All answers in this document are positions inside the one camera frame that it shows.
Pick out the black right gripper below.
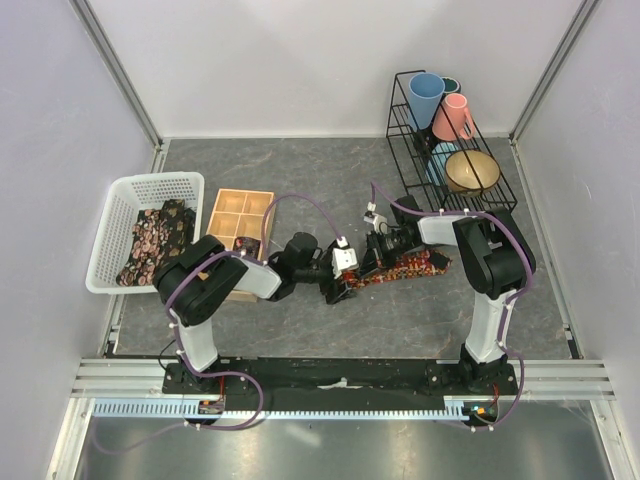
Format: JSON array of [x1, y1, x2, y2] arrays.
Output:
[[357, 231, 416, 281]]

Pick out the multicolour patchwork tie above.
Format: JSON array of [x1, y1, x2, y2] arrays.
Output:
[[344, 249, 452, 290]]

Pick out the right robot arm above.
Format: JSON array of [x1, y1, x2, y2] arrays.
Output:
[[358, 195, 536, 394]]

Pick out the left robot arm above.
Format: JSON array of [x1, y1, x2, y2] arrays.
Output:
[[153, 232, 358, 393]]

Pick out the light blue cup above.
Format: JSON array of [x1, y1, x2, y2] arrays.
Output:
[[426, 142, 458, 186]]

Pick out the wooden bowl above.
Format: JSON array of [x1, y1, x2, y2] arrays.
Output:
[[445, 150, 501, 196]]

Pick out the wooden compartment box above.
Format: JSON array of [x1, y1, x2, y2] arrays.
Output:
[[205, 188, 277, 304]]

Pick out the pink mug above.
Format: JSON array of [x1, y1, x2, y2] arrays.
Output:
[[432, 93, 476, 142]]

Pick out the blue plastic cup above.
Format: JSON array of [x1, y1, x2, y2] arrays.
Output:
[[408, 72, 445, 131]]

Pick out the black gold patterned tie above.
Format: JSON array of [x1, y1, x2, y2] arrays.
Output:
[[160, 199, 196, 262]]

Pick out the dark green cup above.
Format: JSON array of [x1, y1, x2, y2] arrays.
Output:
[[443, 77, 461, 95]]

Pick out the floral black pink tie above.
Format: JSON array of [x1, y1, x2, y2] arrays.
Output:
[[115, 209, 169, 287]]

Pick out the white plastic basket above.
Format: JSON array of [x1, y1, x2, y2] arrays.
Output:
[[85, 171, 205, 295]]

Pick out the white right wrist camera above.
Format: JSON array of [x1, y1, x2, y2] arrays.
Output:
[[363, 202, 389, 234]]

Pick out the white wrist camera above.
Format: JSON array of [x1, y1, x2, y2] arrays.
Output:
[[363, 202, 389, 234], [332, 248, 359, 278]]

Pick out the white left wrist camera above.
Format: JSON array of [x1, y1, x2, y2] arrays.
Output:
[[332, 248, 359, 278]]

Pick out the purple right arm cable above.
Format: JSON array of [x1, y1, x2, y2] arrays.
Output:
[[368, 180, 536, 434]]

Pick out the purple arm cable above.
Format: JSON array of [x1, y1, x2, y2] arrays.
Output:
[[92, 193, 351, 455], [368, 180, 536, 434]]

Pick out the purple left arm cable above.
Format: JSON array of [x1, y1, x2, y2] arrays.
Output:
[[92, 193, 351, 455]]

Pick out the black wire rack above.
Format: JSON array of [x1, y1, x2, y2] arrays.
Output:
[[386, 70, 517, 210]]

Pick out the slotted cable duct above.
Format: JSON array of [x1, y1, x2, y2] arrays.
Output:
[[94, 391, 498, 421]]

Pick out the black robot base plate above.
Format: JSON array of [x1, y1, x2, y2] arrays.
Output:
[[162, 357, 518, 409]]

